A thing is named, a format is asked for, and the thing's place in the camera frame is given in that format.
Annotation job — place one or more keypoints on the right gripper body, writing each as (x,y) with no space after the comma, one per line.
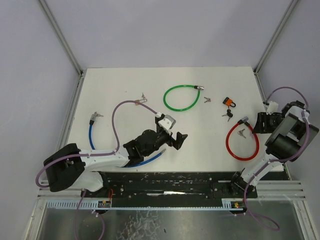
(270,122)

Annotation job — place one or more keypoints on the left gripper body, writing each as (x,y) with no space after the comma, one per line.
(164,138)

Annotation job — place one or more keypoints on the red cable lock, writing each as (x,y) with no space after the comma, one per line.
(239,148)

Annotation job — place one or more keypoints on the red lock key bunch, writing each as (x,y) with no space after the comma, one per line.
(241,133)

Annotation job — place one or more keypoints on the black padlock keys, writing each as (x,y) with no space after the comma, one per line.
(228,114)

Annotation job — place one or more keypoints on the orange padlock with keys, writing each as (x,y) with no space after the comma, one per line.
(229,102)

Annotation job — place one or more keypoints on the brass padlock with key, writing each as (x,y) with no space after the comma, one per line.
(140,101)

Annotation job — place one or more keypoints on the green cable lock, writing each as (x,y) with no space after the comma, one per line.
(181,98)

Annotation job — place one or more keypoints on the blue cable lock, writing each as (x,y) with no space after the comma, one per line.
(92,134)

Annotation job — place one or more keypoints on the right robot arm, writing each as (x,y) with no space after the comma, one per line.
(290,134)

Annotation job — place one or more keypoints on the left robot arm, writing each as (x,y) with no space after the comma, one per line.
(71,167)

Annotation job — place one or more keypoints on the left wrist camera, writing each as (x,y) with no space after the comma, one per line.
(166,122)

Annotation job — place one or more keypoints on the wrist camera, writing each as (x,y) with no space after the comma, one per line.
(166,122)
(270,107)

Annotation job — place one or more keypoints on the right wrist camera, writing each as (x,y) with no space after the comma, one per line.
(270,107)

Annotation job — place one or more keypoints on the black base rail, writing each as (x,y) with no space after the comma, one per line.
(125,184)

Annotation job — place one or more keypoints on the right aluminium frame post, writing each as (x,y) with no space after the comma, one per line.
(276,34)

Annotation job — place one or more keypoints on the aluminium frame post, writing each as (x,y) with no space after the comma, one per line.
(276,34)
(60,36)

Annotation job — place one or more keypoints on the left aluminium frame post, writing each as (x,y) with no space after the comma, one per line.
(60,36)

